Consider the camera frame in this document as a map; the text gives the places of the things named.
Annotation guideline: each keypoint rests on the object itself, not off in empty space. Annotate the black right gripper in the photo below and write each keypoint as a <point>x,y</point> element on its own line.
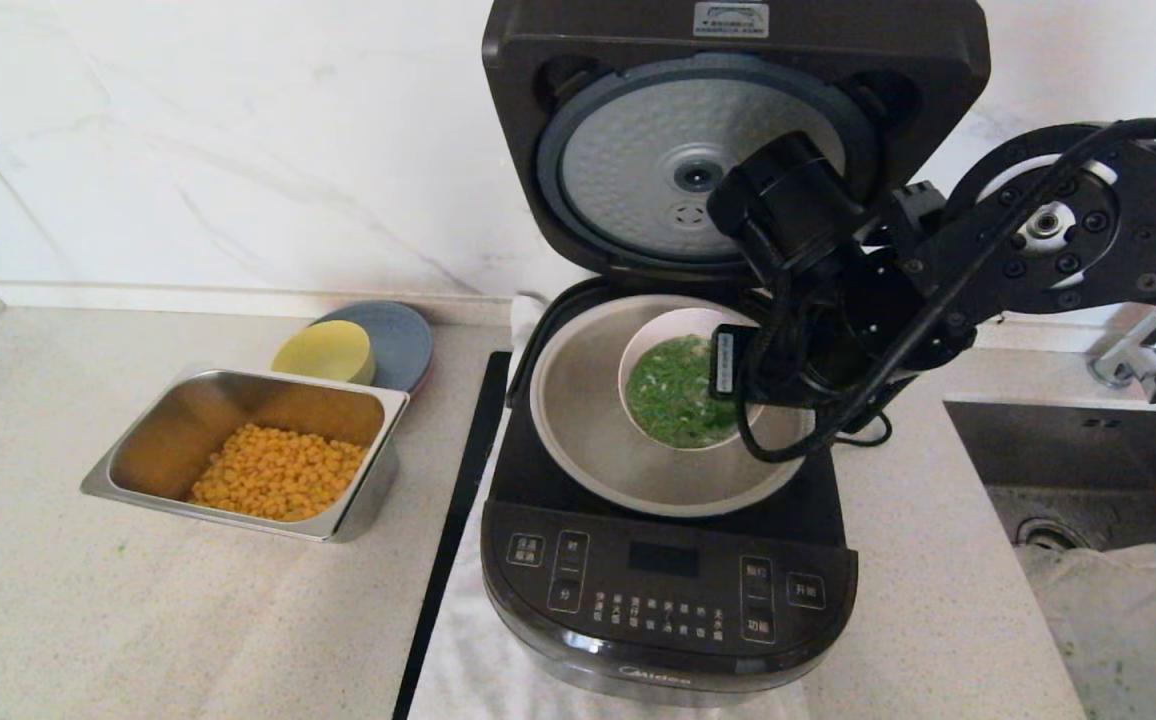
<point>738,375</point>

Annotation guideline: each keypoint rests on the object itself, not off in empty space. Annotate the chopped green vegetables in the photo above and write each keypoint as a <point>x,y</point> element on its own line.
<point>673,400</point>

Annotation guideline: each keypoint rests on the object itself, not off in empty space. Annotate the white round bowl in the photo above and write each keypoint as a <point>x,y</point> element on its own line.
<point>653,335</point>

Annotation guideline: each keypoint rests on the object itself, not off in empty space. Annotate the black rice cooker lid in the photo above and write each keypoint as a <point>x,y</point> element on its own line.
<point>528,50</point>

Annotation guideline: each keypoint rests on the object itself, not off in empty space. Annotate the grey inner cooking pot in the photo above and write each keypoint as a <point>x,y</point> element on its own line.
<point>578,420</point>

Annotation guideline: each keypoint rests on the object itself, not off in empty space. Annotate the black rice cooker body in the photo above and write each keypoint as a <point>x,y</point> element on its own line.
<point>668,600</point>

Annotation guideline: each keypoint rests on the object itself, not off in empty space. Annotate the grey dimpled inner lid plate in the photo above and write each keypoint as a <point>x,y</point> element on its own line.
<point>618,150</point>

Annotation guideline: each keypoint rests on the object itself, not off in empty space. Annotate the yellow bowl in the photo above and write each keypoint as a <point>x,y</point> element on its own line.
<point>323,352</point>

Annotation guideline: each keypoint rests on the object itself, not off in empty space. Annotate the long black strip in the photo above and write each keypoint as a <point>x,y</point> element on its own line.
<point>460,500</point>

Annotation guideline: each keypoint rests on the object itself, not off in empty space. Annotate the blue grey plate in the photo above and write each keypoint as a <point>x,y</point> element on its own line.
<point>403,345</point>

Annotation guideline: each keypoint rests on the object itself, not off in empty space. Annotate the stainless steel sink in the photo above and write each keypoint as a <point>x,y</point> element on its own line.
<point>1068,460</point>

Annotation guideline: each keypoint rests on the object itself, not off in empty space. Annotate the round sink drain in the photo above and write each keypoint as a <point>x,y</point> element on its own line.
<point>1043,532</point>

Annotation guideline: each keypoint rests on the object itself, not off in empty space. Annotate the white towel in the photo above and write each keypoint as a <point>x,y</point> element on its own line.
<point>468,660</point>

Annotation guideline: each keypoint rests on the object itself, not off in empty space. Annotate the chrome faucet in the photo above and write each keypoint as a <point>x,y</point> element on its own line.
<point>1138,365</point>

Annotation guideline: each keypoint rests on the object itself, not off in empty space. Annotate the white cloth with green bits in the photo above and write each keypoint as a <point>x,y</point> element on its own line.
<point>1118,620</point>

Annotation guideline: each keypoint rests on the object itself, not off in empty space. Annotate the yellow corn kernels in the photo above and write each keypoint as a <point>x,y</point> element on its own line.
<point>278,475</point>

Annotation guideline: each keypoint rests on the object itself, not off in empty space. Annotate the stainless steel tray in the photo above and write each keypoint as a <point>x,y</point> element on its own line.
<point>183,420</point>

